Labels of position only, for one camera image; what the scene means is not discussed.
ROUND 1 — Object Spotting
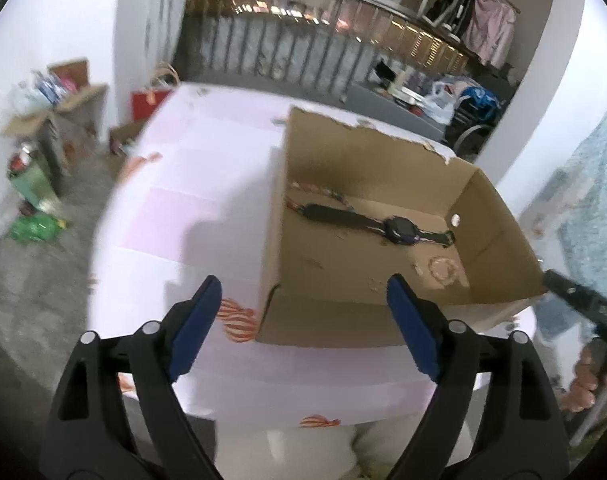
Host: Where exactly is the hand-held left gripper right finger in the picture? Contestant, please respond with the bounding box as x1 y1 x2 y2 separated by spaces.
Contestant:
383 273 570 480

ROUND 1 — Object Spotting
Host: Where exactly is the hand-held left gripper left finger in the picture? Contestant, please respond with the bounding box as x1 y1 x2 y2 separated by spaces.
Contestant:
39 275 225 480

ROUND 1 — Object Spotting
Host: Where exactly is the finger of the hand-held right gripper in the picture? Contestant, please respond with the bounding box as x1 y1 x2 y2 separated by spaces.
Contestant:
542 268 607 322

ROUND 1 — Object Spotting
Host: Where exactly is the pink bead bracelet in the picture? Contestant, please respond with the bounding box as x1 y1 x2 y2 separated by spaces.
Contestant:
427 256 460 287

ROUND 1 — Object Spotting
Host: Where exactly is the black purple smart watch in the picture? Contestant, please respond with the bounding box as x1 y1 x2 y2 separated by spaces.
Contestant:
300 203 457 249

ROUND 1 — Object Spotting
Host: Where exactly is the large brown cardboard box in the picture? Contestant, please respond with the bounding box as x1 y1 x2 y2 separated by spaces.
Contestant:
256 105 550 349

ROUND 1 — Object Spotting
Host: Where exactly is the multicolour bead bracelet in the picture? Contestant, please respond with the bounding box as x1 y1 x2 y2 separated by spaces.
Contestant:
284 181 355 217

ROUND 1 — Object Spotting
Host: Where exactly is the person's right hand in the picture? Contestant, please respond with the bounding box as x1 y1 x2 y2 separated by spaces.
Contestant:
563 338 607 412

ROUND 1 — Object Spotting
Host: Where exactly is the grey metal bar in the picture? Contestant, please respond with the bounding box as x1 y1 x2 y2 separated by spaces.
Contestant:
568 372 607 449

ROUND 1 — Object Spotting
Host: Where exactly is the floral blue blanket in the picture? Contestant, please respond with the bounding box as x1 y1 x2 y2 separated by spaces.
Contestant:
521 105 607 311

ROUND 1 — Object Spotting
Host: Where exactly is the wheelchair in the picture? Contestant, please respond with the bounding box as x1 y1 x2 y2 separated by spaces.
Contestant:
443 95 504 157

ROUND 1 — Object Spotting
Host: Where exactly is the green plastic bottle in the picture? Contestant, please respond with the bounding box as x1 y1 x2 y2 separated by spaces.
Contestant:
10 212 67 244

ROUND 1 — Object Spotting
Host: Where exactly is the blue white cloth bundle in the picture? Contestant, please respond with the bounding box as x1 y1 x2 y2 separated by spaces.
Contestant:
453 85 500 112

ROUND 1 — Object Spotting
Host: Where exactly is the green packaged item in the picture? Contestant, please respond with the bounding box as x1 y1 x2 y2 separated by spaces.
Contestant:
7 144 60 212

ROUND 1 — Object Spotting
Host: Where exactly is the grey cabinet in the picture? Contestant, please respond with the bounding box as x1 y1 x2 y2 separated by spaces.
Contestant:
343 82 459 144

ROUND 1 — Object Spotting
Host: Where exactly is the clear white plastic bag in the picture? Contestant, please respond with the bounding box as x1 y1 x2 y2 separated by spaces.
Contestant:
425 80 457 124

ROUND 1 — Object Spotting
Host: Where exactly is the red paper bag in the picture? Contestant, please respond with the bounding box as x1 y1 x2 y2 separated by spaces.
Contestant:
130 62 177 124

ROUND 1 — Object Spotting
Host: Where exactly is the small open cardboard box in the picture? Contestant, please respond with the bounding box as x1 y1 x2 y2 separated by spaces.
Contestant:
2 59 109 196

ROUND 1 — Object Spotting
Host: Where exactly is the light pink hanging garment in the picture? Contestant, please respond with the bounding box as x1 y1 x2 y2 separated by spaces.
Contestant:
465 0 517 69

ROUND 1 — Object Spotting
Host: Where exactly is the metal balcony railing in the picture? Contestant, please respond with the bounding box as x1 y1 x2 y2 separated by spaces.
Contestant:
183 0 475 102

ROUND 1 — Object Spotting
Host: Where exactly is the black hanging jacket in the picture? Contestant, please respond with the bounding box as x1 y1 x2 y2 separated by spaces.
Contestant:
422 0 477 29

